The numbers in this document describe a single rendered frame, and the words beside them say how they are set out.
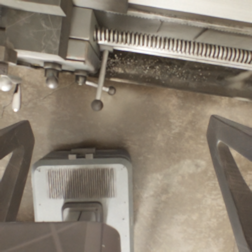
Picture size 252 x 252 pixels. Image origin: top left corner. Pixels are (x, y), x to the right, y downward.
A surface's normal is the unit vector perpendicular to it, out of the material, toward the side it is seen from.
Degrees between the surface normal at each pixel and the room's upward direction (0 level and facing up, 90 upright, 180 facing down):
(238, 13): 36
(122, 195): 0
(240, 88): 0
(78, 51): 0
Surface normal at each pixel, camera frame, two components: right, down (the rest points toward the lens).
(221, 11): -0.07, 0.66
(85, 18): 0.01, 0.11
